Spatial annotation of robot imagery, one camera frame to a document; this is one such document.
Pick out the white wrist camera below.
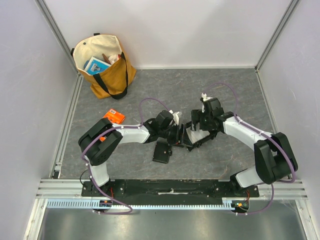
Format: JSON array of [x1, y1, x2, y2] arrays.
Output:
[[169, 110, 182, 126], [200, 92, 212, 113]]

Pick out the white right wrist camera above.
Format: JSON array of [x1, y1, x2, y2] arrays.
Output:
[[200, 92, 212, 113]]

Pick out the white credit card stack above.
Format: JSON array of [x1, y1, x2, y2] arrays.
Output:
[[187, 127, 210, 144]]

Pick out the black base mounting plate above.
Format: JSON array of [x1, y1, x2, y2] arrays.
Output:
[[81, 179, 260, 198]]

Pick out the orange printed box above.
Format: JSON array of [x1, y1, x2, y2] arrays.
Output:
[[103, 108, 126, 125]]

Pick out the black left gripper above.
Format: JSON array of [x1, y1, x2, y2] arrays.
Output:
[[159, 123, 193, 148]]

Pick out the black leather card holder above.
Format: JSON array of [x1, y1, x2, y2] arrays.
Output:
[[152, 141, 172, 164]]

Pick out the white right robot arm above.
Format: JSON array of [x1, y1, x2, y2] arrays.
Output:
[[186, 95, 298, 197]]

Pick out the mustard tote bag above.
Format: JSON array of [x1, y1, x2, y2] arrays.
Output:
[[70, 33, 136, 100]]

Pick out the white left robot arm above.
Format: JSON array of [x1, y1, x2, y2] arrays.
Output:
[[78, 110, 194, 197]]

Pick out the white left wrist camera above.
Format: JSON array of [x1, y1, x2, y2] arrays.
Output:
[[169, 110, 182, 126]]

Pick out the blue book in bag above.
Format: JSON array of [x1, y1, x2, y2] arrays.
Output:
[[83, 56, 111, 75]]

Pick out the grey slotted cable duct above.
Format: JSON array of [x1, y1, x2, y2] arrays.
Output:
[[46, 199, 235, 210]]

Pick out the black plastic card tray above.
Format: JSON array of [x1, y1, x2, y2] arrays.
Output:
[[181, 122, 218, 152]]

